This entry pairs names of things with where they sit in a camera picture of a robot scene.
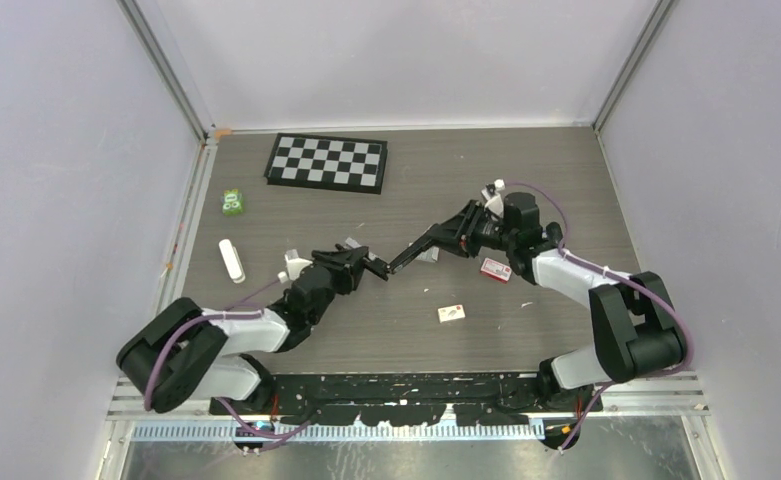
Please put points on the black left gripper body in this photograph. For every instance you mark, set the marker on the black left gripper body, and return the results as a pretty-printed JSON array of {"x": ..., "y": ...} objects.
[{"x": 341, "y": 272}]

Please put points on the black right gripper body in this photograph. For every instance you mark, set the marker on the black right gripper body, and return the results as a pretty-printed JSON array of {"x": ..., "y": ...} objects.
[{"x": 490, "y": 233}]

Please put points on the black stapler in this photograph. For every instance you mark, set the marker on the black stapler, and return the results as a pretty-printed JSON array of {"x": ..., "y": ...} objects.
[{"x": 416, "y": 248}]

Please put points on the small staple strip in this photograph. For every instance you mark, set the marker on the small staple strip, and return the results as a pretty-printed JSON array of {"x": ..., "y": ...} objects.
[{"x": 352, "y": 243}]

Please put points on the white staple box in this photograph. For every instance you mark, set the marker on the white staple box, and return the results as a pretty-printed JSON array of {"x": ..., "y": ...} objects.
[{"x": 451, "y": 313}]

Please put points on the white stapler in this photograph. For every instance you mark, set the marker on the white stapler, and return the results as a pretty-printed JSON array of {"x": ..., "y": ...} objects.
[{"x": 231, "y": 261}]

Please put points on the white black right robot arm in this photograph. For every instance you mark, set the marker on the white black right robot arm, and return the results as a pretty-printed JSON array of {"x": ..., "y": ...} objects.
[{"x": 634, "y": 333}]

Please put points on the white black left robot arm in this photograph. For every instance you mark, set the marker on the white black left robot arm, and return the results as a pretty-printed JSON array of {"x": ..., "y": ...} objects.
[{"x": 187, "y": 352}]

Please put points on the red staple box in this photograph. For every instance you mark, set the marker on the red staple box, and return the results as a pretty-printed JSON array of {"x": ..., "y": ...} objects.
[{"x": 496, "y": 270}]

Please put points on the black white chessboard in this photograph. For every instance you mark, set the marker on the black white chessboard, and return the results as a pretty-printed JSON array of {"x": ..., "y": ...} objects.
[{"x": 327, "y": 163}]

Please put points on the green toy block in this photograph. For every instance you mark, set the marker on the green toy block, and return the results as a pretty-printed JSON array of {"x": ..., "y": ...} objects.
[{"x": 232, "y": 202}]

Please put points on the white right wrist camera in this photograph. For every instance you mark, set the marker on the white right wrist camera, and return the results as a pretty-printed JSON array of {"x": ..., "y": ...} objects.
[{"x": 492, "y": 197}]

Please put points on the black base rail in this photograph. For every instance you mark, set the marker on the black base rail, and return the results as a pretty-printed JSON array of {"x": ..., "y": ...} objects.
[{"x": 413, "y": 399}]

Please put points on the slotted cable duct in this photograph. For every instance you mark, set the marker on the slotted cable duct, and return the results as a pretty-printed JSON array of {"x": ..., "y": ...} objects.
[{"x": 444, "y": 430}]

